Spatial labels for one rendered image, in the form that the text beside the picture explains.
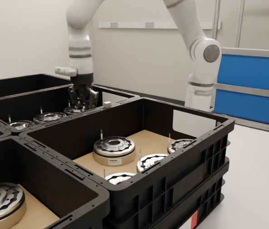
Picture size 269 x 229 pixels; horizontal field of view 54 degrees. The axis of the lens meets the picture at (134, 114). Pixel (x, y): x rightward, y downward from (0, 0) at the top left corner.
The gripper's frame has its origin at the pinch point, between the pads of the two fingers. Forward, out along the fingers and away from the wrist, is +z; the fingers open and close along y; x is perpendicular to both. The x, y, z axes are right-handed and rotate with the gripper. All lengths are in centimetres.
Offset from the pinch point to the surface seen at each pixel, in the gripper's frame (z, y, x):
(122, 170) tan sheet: 2.3, -32.8, 14.8
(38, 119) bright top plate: -0.7, 4.5, 14.3
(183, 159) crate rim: -6, -48, 15
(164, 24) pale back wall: -27, 152, -257
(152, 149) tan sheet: 2.3, -31.3, 2.3
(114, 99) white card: -4.9, -7.6, -7.1
